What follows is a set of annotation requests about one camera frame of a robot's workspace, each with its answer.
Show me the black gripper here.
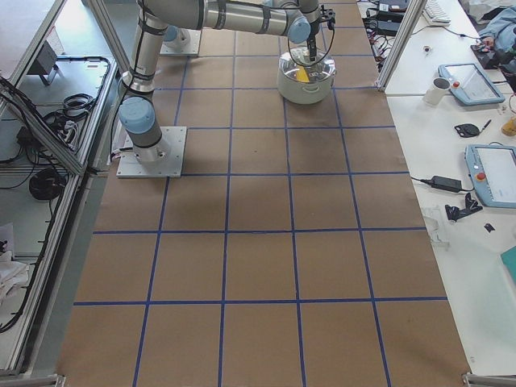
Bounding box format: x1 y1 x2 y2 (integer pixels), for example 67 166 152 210
307 5 335 63

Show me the yellow corn cob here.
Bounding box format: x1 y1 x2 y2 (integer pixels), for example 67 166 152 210
297 67 310 82

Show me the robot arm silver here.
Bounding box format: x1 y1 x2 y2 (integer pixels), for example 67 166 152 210
118 0 335 164

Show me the pale green electric pot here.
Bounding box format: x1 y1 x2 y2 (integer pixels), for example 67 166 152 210
277 47 336 105

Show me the white mug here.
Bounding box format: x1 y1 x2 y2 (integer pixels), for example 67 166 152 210
422 77 451 106

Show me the teach pendant far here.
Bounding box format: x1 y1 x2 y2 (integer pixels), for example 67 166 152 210
438 63 505 106

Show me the teach pendant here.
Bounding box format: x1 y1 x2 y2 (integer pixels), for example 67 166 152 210
464 144 515 209
438 63 505 106

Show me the black power brick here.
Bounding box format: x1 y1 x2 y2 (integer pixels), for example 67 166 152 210
431 176 463 193

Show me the black pen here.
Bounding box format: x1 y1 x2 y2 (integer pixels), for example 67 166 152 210
480 119 492 133

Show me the teach pendant near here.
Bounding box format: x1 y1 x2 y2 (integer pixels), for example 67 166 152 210
464 144 515 209

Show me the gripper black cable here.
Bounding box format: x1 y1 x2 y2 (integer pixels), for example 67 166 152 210
285 11 336 65

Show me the aluminium frame post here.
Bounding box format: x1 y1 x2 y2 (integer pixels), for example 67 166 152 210
376 0 427 92

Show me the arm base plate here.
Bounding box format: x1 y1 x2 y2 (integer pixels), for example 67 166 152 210
116 127 187 178
160 26 202 56

